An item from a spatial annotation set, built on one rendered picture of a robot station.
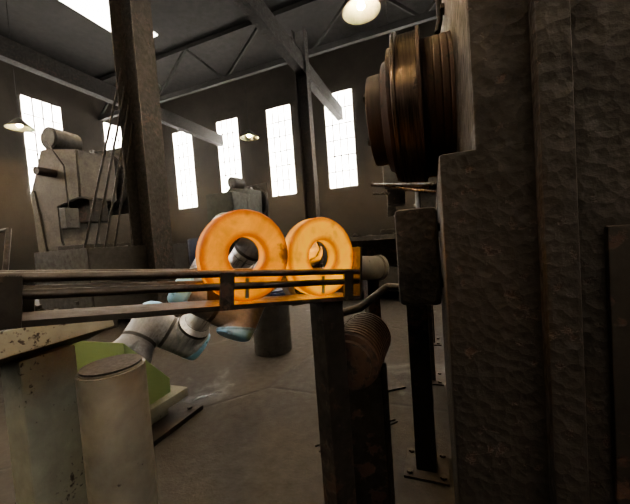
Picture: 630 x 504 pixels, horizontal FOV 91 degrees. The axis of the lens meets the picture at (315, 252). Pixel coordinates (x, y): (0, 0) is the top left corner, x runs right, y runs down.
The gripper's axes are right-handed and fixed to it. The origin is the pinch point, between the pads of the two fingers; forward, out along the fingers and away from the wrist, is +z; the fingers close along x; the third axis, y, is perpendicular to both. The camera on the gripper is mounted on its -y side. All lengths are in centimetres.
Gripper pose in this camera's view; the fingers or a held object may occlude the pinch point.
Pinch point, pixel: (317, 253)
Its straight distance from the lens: 62.5
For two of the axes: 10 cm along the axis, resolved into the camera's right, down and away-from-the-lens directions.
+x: 8.3, -0.8, 5.5
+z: 5.1, -3.1, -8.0
